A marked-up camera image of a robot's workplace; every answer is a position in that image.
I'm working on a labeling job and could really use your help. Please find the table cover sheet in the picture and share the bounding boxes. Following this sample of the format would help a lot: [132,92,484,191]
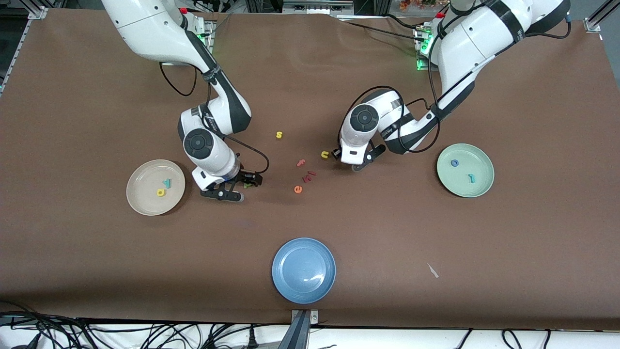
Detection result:
[0,7,620,331]

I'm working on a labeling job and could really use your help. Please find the beige brown plate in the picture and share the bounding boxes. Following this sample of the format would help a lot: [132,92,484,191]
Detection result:
[126,159,186,216]

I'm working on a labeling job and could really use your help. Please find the blue plate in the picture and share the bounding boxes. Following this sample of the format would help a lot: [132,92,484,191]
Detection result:
[272,237,337,305]

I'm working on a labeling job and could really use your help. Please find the pale green plate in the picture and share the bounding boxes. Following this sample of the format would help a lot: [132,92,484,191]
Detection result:
[436,143,495,198]

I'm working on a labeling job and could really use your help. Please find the grey metal box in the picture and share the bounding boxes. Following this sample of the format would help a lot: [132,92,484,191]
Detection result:
[282,0,355,16]

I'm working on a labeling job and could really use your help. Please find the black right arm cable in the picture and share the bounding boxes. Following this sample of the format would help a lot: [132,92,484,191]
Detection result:
[159,62,270,175]

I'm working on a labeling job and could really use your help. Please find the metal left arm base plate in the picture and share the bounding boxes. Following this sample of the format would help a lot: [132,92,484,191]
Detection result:
[414,24,439,72]

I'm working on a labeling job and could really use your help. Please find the black cable on table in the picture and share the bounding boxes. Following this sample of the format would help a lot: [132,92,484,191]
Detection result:
[337,14,427,42]

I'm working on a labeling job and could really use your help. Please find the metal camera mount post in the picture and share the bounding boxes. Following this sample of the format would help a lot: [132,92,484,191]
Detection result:
[279,309,320,349]

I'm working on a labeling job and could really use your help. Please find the thick black floor cable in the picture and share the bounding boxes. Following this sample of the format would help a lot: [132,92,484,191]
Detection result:
[0,301,66,335]

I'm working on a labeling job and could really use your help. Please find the aluminium frame profile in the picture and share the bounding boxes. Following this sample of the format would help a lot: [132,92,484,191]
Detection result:
[0,0,49,95]
[584,0,620,33]

